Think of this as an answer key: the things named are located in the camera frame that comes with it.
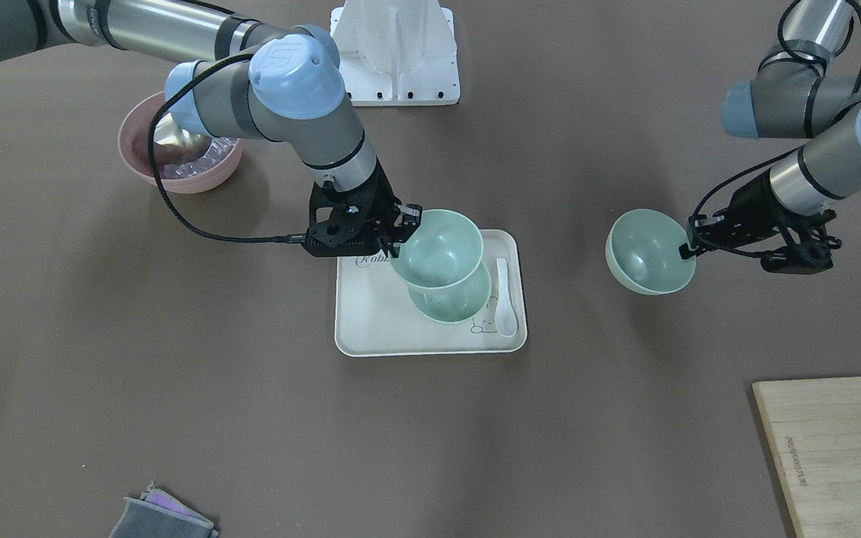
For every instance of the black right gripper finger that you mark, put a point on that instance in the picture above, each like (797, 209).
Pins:
(390, 242)

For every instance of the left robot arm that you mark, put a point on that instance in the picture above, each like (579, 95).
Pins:
(792, 96)

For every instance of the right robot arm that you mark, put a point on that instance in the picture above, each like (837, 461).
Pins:
(235, 76)

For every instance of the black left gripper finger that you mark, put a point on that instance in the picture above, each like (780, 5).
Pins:
(691, 249)

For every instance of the wooden cutting board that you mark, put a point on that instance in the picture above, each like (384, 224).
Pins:
(813, 428)

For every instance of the cream rabbit serving tray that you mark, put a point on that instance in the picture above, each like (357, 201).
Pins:
(374, 315)

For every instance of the white ceramic spoon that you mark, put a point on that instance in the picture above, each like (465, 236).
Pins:
(505, 316)

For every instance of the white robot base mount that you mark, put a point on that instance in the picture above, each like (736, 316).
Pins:
(397, 53)

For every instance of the grey folded cloth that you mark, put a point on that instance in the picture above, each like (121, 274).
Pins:
(157, 513)

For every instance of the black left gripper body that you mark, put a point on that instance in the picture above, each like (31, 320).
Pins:
(750, 203)

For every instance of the pink bowl with ice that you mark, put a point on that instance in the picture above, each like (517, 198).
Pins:
(205, 173)

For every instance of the green bowl on tray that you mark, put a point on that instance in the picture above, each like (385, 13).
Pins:
(458, 305)

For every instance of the green bowl robot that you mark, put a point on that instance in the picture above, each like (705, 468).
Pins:
(441, 255)
(643, 253)

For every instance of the metal ice scoop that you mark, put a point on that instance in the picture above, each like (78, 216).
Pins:
(173, 145)

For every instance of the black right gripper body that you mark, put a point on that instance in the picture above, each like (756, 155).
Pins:
(380, 199)

